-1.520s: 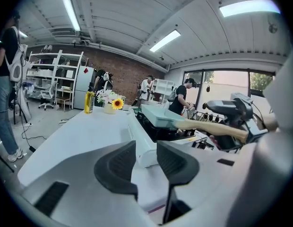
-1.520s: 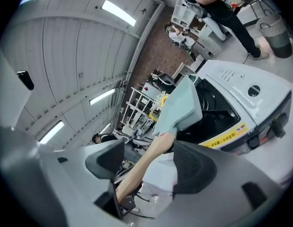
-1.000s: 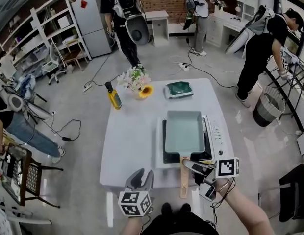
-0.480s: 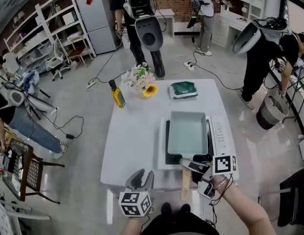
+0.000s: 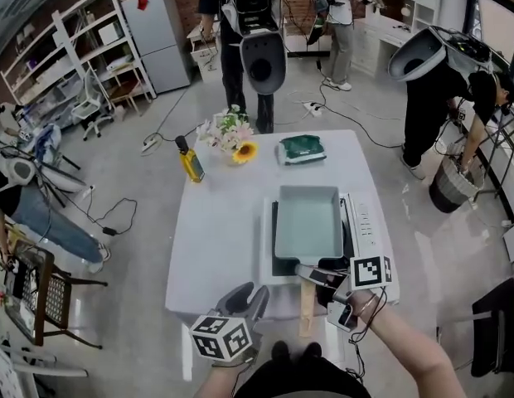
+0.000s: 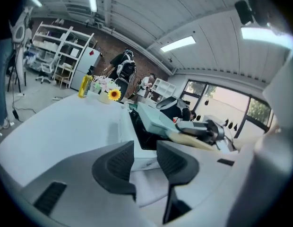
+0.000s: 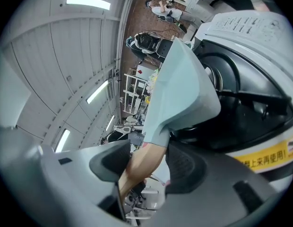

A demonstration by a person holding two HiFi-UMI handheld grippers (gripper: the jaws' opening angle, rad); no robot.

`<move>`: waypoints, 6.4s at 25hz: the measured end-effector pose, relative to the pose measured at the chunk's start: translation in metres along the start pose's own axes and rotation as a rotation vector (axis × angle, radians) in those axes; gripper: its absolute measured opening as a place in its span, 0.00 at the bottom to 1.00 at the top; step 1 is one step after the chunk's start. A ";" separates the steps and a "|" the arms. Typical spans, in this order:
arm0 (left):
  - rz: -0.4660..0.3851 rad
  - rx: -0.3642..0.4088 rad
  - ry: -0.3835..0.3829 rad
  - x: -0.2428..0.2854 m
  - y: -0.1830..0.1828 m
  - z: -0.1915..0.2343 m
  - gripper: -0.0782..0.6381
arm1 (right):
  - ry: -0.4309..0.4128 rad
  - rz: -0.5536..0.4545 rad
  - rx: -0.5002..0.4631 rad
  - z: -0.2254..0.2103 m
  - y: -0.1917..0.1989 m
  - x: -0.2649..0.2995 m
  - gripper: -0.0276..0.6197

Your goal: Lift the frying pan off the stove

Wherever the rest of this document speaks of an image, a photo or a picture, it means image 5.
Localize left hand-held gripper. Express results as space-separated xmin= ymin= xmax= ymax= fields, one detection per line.
xmin=189 ymin=282 xmax=271 ymax=367

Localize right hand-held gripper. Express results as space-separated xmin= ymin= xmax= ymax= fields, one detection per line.
xmin=295 ymin=255 xmax=394 ymax=332

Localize grey rectangular frying pan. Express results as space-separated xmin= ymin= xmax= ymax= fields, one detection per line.
xmin=274 ymin=185 xmax=346 ymax=339

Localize white induction stove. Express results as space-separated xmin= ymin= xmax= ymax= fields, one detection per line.
xmin=259 ymin=192 xmax=385 ymax=286

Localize person's right forearm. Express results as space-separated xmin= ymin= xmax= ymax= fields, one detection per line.
xmin=348 ymin=287 xmax=466 ymax=398

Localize person's left forearm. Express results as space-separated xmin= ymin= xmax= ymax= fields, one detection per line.
xmin=193 ymin=362 xmax=259 ymax=398

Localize person's black shoes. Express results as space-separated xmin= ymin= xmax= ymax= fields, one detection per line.
xmin=270 ymin=340 xmax=324 ymax=361

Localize person's black clothing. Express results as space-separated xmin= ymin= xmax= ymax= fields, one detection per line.
xmin=235 ymin=356 xmax=371 ymax=398

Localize green folded packet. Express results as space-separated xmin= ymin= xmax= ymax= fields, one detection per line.
xmin=276 ymin=133 xmax=328 ymax=167

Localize olive oil bottle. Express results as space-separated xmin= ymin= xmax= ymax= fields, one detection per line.
xmin=174 ymin=135 xmax=206 ymax=184

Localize wicker waste basket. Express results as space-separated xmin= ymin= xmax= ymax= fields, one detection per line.
xmin=428 ymin=142 xmax=482 ymax=215

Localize flower bouquet with sunflower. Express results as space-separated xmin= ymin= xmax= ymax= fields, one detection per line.
xmin=196 ymin=104 xmax=260 ymax=167

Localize dark wooden lattice chair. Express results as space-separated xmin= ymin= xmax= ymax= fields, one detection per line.
xmin=2 ymin=240 xmax=109 ymax=351

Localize grey backpack shell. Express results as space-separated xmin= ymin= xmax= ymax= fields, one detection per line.
xmin=221 ymin=0 xmax=289 ymax=96
xmin=387 ymin=25 xmax=493 ymax=83

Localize white storage box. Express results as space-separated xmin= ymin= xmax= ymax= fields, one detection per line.
xmin=189 ymin=22 xmax=223 ymax=84

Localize white office chair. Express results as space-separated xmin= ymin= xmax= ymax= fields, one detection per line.
xmin=71 ymin=67 xmax=116 ymax=142

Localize grey refrigerator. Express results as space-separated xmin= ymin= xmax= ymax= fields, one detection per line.
xmin=120 ymin=0 xmax=192 ymax=95

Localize white metal shelf rack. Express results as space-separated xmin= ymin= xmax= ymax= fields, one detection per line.
xmin=0 ymin=0 xmax=158 ymax=118

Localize thin wrist bracelet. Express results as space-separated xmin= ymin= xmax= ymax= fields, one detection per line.
xmin=357 ymin=291 xmax=381 ymax=319

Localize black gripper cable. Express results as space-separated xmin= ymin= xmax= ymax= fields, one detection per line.
xmin=347 ymin=287 xmax=388 ymax=383

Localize white wall cabinet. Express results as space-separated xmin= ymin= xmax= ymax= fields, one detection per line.
xmin=351 ymin=0 xmax=470 ymax=75

